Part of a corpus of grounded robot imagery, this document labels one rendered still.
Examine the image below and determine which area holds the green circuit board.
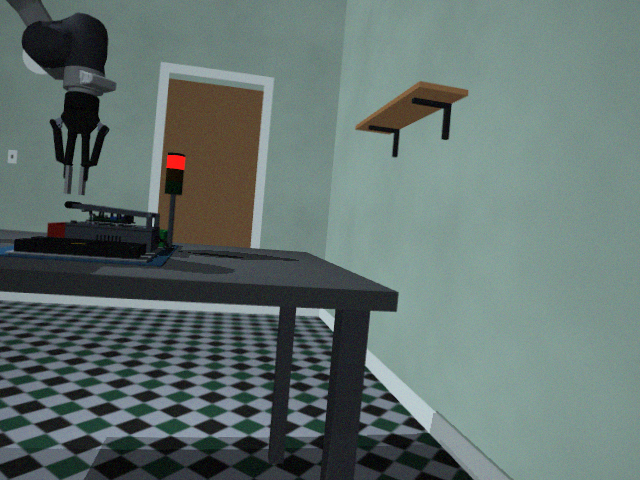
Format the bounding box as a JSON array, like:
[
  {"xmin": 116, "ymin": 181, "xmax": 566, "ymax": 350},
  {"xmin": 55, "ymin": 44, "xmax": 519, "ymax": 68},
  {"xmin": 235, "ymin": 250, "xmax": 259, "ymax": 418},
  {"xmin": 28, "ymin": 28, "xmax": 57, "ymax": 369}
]
[{"xmin": 89, "ymin": 215, "xmax": 123, "ymax": 221}]

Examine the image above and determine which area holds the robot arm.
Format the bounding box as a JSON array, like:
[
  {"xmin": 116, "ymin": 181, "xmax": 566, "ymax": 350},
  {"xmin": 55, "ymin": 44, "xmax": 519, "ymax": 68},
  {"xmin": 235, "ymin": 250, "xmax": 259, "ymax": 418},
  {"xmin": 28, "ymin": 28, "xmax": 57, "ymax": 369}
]
[{"xmin": 6, "ymin": 0, "xmax": 116, "ymax": 96}]

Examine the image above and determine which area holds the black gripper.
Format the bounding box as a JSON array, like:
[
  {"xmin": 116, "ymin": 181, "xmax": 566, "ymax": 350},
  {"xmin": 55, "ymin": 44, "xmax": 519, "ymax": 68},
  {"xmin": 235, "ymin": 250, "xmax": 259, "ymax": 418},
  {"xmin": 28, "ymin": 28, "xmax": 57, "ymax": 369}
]
[{"xmin": 49, "ymin": 91, "xmax": 109, "ymax": 195}]

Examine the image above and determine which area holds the red bin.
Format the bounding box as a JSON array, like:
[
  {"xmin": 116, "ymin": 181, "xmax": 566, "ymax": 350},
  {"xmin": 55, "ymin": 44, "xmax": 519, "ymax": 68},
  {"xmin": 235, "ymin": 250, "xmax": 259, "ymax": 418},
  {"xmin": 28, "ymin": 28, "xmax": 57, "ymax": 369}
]
[{"xmin": 47, "ymin": 222, "xmax": 65, "ymax": 238}]

